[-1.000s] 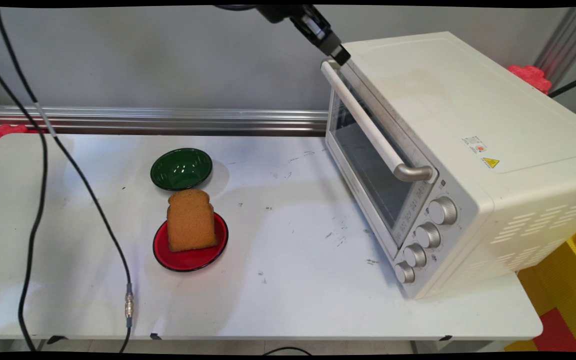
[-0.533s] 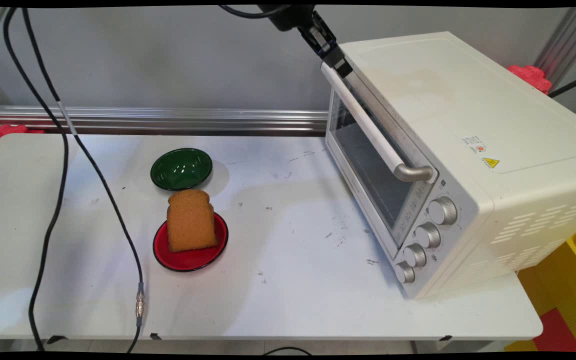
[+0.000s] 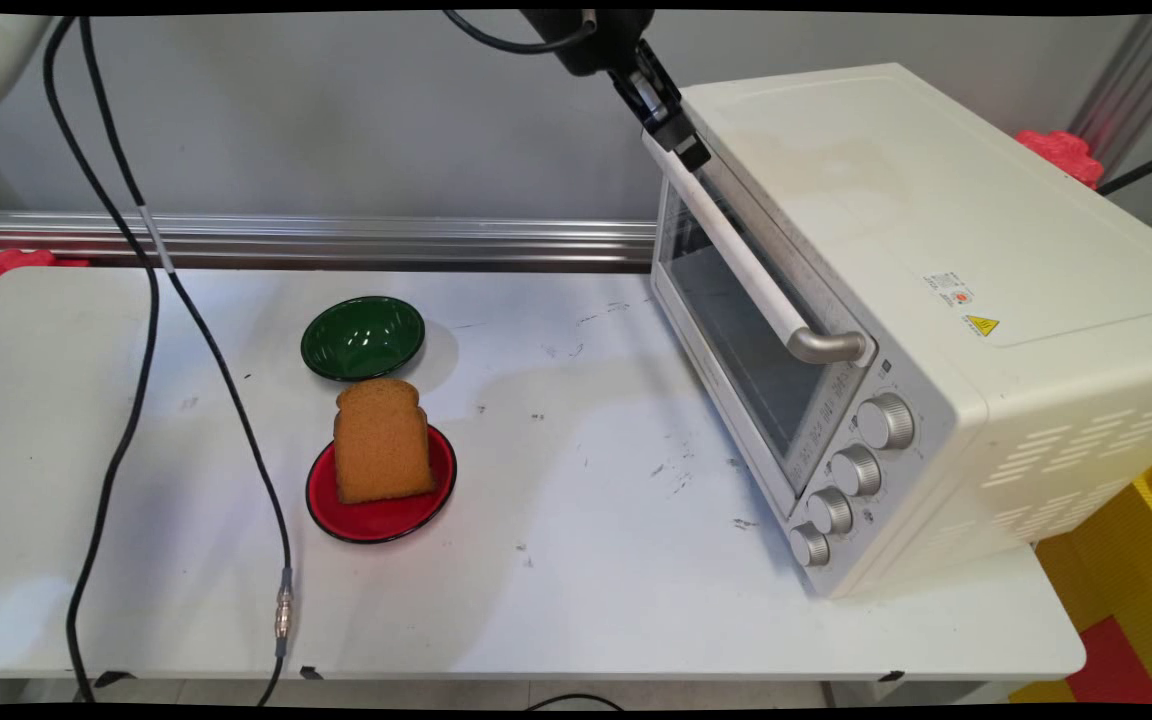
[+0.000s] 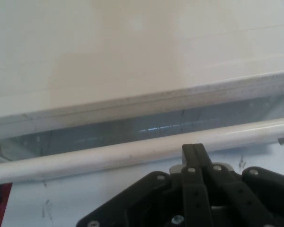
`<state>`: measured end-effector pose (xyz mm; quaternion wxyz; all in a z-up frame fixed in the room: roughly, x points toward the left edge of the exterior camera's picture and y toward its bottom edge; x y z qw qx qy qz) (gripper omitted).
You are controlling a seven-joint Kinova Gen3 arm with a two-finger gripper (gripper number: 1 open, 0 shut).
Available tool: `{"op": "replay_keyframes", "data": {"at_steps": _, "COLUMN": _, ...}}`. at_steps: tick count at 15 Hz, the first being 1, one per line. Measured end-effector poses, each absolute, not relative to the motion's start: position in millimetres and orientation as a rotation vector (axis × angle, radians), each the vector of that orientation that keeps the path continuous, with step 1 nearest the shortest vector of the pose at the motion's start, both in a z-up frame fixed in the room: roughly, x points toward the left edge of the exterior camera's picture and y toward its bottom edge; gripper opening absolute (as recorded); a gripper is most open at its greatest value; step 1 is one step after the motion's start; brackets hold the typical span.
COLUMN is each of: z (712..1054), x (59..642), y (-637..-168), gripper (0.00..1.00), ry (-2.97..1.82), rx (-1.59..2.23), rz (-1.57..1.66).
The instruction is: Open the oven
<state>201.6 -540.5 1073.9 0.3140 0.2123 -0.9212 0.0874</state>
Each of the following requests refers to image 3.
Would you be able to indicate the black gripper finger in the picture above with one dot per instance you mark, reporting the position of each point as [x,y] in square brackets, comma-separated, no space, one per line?
[641,105]
[671,105]

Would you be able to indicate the red plate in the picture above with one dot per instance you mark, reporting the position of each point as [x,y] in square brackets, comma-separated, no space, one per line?
[384,518]

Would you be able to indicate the white label sticker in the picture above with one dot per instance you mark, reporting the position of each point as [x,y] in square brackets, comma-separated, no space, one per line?
[950,290]

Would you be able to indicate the yellow floor mat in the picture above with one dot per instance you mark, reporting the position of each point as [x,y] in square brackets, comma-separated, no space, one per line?
[1096,570]

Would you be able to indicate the black table clip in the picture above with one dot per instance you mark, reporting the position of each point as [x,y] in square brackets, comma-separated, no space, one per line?
[114,678]
[890,676]
[312,672]

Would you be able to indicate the red floor mat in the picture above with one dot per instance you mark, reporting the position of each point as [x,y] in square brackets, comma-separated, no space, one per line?
[1116,665]

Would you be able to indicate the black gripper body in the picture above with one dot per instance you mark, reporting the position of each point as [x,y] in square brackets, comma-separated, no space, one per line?
[586,40]

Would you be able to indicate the green bowl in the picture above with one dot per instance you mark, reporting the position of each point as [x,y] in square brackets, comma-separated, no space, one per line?
[363,338]

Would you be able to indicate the brown bread slice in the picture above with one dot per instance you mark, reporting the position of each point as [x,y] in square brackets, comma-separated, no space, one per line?
[382,440]

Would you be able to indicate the aluminium rail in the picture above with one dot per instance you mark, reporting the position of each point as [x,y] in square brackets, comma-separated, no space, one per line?
[386,240]

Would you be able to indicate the red plastic bracket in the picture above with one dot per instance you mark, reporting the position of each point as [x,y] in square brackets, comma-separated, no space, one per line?
[6,270]
[1061,155]

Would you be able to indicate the yellow warning sticker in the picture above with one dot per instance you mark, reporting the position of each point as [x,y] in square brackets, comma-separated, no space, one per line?
[981,326]

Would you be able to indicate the white toaster oven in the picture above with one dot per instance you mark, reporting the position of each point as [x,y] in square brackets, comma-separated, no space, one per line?
[936,200]

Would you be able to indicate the silver oven knob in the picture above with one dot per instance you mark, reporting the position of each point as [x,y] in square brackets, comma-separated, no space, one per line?
[810,546]
[855,471]
[830,511]
[886,421]

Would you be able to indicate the aluminium frame post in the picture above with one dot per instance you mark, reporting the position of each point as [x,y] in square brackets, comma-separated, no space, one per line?
[1131,90]

